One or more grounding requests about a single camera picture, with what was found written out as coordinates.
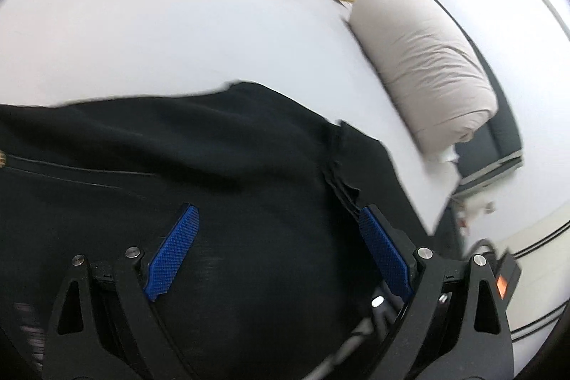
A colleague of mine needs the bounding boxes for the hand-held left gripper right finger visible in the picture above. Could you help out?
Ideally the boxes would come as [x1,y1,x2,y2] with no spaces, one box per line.
[358,204,515,380]

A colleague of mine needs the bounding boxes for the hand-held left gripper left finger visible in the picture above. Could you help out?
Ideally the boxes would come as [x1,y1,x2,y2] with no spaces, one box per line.
[41,204,200,380]

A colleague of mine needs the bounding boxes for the black denim pants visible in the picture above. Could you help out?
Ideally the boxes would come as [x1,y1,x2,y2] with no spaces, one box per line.
[0,81,430,380]

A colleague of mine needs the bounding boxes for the dark grey headboard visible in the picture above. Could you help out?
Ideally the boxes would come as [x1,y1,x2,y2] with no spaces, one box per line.
[384,0,524,180]

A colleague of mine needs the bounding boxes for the rolled white duvet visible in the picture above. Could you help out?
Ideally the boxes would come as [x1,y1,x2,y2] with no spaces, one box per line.
[347,0,498,160]

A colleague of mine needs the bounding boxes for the bed with white sheet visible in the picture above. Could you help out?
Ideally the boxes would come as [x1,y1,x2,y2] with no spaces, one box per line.
[0,0,459,238]

